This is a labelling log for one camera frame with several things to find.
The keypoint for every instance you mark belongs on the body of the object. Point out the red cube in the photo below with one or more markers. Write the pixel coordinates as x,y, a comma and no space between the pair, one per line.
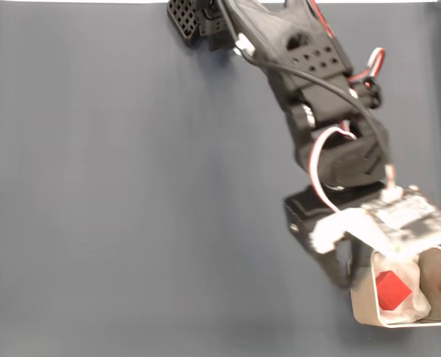
391,290

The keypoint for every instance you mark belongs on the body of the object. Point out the beige open-top box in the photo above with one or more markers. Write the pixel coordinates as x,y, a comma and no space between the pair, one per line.
361,305

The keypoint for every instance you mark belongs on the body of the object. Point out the white crumpled paper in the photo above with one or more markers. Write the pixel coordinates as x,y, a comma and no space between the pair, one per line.
421,301

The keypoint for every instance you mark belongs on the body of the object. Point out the dark grey table mat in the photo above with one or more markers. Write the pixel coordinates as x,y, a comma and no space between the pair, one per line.
131,223

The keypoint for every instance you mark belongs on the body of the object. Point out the camera board on white mount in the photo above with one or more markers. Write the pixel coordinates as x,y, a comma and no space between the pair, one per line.
406,219

